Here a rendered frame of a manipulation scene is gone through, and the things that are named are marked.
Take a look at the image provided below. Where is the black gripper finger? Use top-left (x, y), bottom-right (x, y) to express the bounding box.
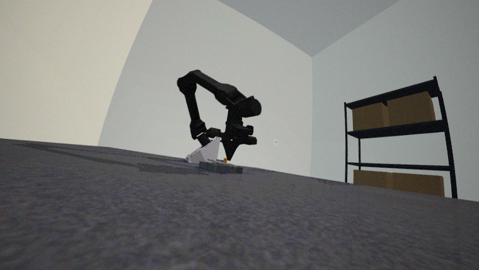
top-left (229, 141), bottom-right (243, 161)
top-left (220, 139), bottom-right (233, 161)

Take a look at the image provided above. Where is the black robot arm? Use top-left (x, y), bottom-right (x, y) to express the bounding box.
top-left (176, 69), bottom-right (262, 148)

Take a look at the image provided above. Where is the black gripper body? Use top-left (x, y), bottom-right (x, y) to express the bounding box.
top-left (205, 117), bottom-right (257, 145)

